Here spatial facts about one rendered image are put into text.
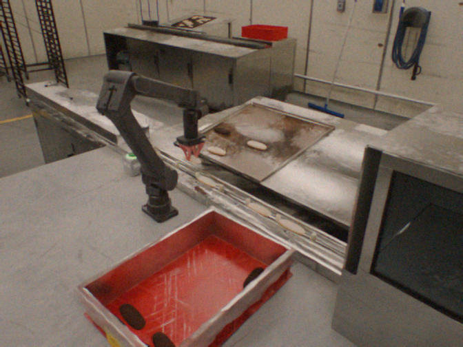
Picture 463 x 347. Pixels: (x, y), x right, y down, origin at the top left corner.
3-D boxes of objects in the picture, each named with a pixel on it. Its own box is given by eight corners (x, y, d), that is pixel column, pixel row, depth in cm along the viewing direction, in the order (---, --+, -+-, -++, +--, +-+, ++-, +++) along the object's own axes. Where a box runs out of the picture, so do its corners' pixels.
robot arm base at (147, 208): (140, 209, 135) (159, 224, 127) (138, 191, 131) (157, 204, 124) (160, 201, 140) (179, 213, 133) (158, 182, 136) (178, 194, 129)
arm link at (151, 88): (101, 89, 103) (134, 93, 99) (103, 68, 102) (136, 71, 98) (180, 104, 142) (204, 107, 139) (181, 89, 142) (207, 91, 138)
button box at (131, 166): (123, 177, 163) (120, 155, 158) (139, 172, 168) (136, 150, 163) (134, 184, 158) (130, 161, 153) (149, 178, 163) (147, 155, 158)
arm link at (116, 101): (82, 100, 97) (113, 104, 93) (109, 65, 103) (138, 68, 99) (147, 189, 133) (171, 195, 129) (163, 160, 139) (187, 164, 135)
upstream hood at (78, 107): (27, 96, 255) (24, 83, 251) (53, 90, 266) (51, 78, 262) (118, 149, 176) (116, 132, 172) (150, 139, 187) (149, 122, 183)
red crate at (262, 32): (240, 36, 488) (240, 26, 482) (257, 34, 512) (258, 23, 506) (271, 40, 458) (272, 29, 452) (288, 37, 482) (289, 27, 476)
